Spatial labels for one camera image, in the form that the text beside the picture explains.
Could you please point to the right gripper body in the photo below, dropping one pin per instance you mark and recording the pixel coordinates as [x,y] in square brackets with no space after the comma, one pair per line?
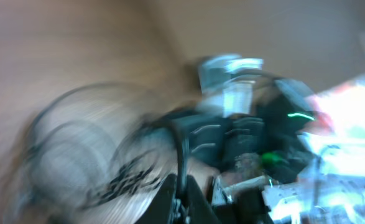
[217,141]

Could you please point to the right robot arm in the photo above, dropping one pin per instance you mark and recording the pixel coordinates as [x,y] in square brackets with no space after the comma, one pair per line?
[295,191]

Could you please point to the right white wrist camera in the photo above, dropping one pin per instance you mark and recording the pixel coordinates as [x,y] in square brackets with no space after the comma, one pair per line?
[227,83]

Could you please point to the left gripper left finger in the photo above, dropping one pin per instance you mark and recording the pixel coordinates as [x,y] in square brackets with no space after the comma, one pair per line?
[160,210]

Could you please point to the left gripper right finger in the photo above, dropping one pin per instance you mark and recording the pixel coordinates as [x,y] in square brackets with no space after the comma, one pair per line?
[199,211]

